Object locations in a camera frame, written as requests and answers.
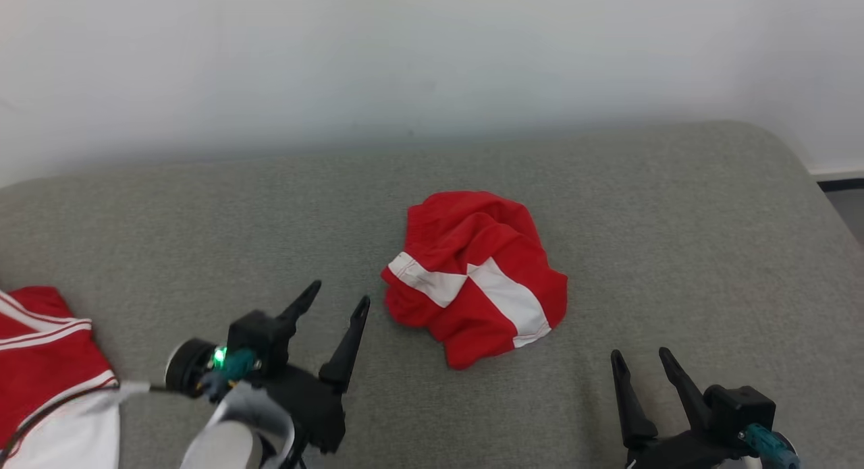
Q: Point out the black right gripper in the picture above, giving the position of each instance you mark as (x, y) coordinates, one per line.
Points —
(675, 454)

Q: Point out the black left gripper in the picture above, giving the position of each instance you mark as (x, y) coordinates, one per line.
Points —
(310, 405)

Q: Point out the red shorts with white stripe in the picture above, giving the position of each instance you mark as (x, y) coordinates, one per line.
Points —
(486, 233)

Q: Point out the red and white jersey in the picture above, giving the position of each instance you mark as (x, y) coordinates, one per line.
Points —
(40, 361)

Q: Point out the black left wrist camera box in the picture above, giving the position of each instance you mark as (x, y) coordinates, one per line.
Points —
(260, 334)

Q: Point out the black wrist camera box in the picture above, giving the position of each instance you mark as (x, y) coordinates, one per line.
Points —
(739, 408)
(260, 334)

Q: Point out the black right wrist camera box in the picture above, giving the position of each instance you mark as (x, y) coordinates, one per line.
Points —
(739, 408)

